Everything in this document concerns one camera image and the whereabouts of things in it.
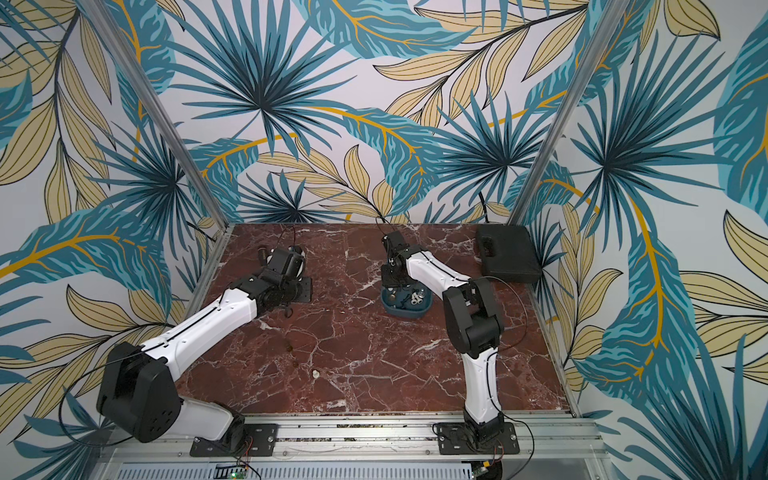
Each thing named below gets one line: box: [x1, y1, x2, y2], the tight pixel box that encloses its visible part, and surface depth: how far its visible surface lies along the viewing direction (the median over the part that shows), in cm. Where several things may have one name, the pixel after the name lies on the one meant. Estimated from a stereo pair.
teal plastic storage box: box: [381, 281, 433, 319], surface depth 100 cm
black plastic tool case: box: [476, 224, 543, 283], surface depth 109 cm
